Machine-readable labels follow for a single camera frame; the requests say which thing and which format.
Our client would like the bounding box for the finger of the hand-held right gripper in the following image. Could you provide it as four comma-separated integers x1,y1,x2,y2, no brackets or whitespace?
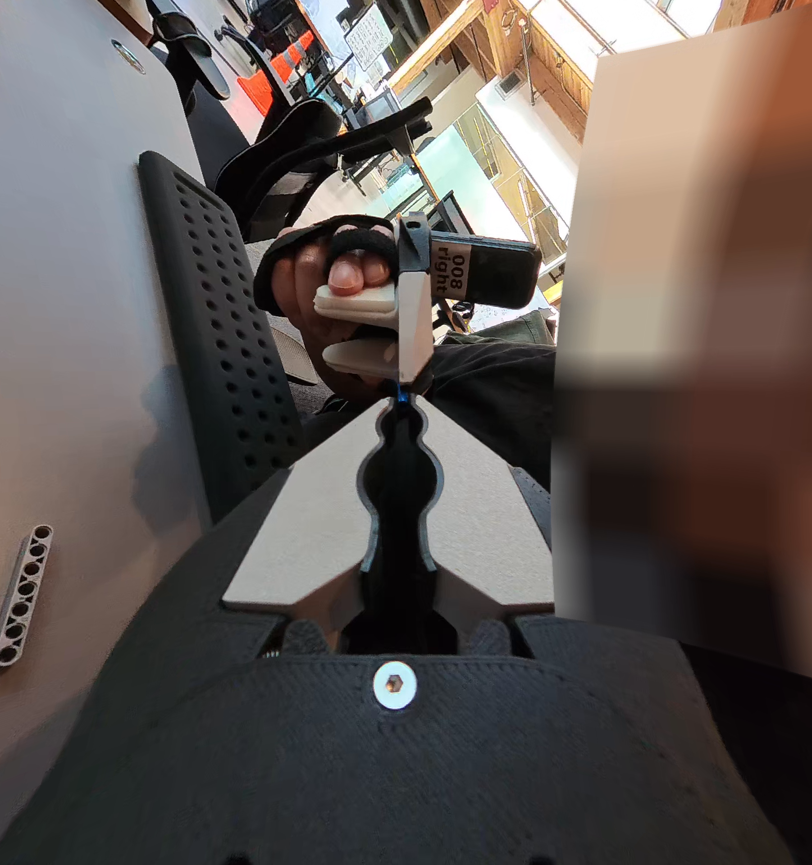
396,269,437,386

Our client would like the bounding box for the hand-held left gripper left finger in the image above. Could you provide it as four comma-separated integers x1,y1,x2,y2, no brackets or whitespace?
222,397,397,653

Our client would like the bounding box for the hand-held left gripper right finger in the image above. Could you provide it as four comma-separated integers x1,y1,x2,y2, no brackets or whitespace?
411,395,556,653

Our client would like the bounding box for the light grey holed beam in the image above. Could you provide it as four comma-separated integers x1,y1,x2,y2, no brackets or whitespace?
0,524,54,677

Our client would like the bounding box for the person's right hand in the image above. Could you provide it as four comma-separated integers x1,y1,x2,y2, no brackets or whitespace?
271,240,397,401

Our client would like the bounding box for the black office chair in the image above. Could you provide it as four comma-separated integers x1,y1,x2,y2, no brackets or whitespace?
213,98,434,244
146,10,234,116

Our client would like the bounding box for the white lettered sign board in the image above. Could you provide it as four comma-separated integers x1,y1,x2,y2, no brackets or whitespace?
344,3,395,72

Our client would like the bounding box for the orange traffic cone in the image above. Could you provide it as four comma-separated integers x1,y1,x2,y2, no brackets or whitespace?
237,30,315,112

